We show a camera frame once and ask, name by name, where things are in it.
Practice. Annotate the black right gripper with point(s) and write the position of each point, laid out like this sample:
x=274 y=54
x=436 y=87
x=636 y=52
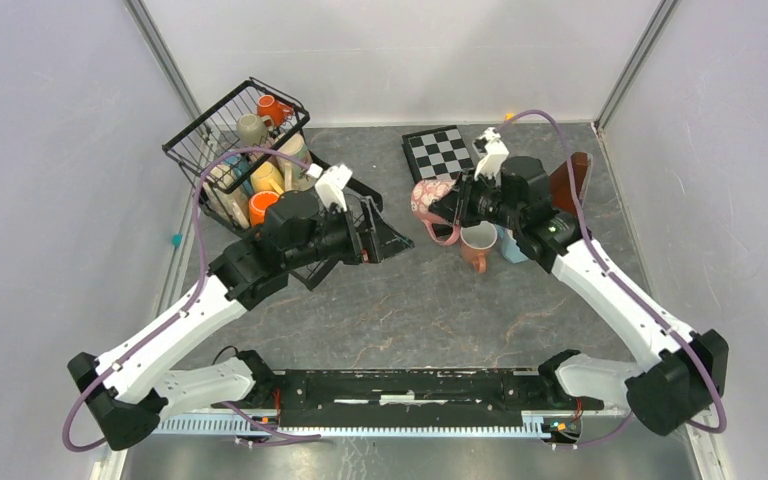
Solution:
x=456 y=205

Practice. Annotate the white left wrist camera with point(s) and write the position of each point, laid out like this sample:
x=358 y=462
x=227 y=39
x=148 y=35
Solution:
x=330 y=183

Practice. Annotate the cream mug in rack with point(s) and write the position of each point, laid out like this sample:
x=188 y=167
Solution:
x=229 y=203

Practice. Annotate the black white chessboard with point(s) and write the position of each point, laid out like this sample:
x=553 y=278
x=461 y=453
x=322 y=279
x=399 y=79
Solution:
x=437 y=153

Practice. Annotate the black wire basket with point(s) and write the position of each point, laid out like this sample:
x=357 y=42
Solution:
x=212 y=134

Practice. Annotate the brown wedge object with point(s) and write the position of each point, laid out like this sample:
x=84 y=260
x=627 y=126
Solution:
x=561 y=188

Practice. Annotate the black dish rack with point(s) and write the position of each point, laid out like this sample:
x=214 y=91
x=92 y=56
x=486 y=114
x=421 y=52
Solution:
x=299 y=229

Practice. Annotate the orange cup in rack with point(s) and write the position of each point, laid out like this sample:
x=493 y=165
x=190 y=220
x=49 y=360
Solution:
x=258 y=204

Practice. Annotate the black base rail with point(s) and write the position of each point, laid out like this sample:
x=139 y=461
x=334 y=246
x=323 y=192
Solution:
x=398 y=398

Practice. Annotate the light blue mug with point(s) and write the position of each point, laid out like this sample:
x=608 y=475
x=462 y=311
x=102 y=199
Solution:
x=508 y=247

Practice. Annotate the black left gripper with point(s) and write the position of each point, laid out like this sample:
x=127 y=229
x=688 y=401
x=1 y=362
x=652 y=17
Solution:
x=386 y=240

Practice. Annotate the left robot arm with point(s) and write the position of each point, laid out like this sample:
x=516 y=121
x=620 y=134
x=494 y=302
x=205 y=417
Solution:
x=132 y=388

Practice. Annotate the salmon pink mug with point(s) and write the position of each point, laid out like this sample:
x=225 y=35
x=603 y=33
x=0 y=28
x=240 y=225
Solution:
x=475 y=244

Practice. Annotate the pink floral mug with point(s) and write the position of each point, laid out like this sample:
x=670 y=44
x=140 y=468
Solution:
x=424 y=193

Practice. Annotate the tan tall cup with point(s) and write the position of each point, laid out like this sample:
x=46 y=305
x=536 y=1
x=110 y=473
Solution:
x=294 y=172

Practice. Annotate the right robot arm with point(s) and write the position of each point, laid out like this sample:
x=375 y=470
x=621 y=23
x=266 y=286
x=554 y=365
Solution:
x=677 y=374

